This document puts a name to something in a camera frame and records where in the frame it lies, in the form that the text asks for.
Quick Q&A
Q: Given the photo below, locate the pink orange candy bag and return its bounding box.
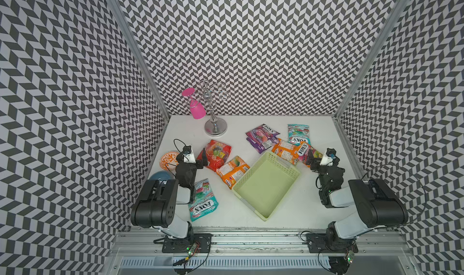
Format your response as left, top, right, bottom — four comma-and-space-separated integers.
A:
295, 141, 323, 163

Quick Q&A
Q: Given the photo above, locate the red candy bag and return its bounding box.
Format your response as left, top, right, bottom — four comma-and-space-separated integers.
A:
197, 140, 232, 172

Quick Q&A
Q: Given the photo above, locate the teal candy bag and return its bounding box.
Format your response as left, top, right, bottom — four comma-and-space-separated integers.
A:
288, 124, 311, 145
188, 179, 219, 222

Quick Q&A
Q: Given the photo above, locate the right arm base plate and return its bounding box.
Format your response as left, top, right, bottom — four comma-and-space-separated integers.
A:
305, 233, 359, 254

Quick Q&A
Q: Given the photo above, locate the purple candy bag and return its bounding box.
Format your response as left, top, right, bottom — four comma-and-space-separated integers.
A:
245, 124, 280, 154

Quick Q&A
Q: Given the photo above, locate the aluminium front rail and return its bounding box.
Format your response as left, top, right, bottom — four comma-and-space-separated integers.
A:
108, 227, 413, 256

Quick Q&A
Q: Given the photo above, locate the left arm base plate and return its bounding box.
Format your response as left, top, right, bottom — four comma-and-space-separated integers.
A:
162, 233, 213, 254

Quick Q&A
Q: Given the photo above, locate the orange patterned bowl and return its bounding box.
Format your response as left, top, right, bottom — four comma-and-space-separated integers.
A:
159, 151, 180, 171

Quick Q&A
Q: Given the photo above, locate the teal candy bag front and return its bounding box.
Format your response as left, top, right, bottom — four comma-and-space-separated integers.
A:
188, 179, 219, 222

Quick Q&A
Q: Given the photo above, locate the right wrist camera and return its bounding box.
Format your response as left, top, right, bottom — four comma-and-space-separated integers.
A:
320, 148, 337, 166

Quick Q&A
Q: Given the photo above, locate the pink plastic wine glass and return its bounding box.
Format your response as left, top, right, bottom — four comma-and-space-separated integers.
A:
181, 88, 206, 120

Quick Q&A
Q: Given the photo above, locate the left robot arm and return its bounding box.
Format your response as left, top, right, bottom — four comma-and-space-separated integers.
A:
130, 158, 208, 242

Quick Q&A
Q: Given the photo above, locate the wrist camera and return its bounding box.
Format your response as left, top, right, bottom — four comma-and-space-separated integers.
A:
320, 148, 337, 166
182, 146, 196, 164

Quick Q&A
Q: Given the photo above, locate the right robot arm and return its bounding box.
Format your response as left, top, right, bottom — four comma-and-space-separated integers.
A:
306, 149, 408, 253

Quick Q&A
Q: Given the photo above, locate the teal candy bag back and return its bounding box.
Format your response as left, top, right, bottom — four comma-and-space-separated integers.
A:
288, 124, 311, 145

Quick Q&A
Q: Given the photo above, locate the chrome glass holder stand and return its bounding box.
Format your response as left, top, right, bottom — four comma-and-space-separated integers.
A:
201, 80, 227, 137

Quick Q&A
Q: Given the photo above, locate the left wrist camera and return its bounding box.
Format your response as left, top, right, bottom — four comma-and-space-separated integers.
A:
182, 146, 196, 164

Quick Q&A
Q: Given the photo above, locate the light green plastic basket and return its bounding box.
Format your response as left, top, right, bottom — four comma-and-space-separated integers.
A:
232, 151, 300, 221

